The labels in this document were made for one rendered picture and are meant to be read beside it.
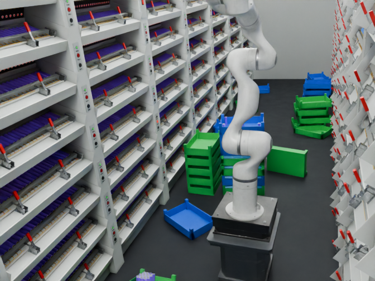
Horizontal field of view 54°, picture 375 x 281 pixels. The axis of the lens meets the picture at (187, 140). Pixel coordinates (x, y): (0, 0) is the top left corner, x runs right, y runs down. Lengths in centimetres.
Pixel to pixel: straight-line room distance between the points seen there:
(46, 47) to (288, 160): 201
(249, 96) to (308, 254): 100
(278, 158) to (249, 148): 129
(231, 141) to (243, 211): 36
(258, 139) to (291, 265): 79
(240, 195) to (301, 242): 65
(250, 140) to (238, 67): 34
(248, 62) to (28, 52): 92
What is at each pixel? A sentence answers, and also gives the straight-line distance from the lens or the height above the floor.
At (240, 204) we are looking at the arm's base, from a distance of 183.
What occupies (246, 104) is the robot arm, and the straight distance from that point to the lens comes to 171.
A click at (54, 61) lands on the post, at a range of 176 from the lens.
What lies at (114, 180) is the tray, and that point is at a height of 51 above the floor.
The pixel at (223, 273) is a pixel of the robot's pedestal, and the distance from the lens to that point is 208.
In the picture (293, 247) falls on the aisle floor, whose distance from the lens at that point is 229.
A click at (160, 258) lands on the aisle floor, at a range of 224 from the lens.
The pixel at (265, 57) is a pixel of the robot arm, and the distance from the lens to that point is 172.
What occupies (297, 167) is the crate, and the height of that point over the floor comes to 8.
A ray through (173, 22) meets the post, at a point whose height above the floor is 118.
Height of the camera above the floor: 144
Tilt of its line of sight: 23 degrees down
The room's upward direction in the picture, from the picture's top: 5 degrees counter-clockwise
